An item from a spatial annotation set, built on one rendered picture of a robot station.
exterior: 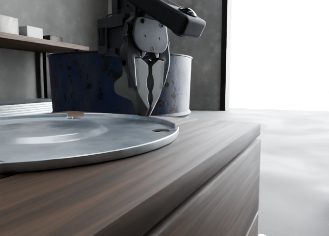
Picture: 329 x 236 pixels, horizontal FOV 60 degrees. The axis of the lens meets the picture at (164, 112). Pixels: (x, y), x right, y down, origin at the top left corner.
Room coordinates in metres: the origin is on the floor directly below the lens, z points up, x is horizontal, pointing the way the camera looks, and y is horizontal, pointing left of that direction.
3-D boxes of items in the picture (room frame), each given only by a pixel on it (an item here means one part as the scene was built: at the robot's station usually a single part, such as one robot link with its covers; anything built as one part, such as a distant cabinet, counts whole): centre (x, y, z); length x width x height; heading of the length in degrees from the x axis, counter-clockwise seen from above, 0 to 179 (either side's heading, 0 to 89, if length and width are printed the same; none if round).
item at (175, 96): (0.87, 0.13, 0.24); 0.42 x 0.42 x 0.48
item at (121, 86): (0.43, 0.05, 0.40); 0.06 x 0.03 x 0.09; 50
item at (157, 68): (0.45, 0.03, 0.40); 0.06 x 0.03 x 0.09; 50
